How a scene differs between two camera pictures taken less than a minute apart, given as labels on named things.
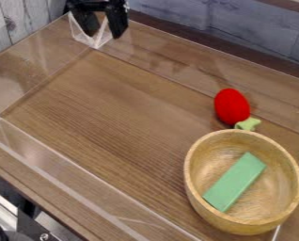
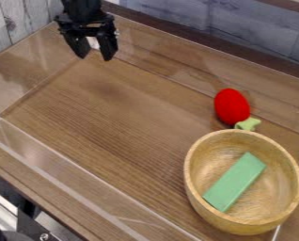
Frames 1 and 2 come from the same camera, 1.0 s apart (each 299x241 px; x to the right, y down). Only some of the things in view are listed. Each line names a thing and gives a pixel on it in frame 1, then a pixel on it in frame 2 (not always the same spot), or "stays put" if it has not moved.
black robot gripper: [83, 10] to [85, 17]
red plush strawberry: [233, 109] stays put
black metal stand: [27, 223] stays put
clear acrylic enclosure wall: [147, 137] stays put
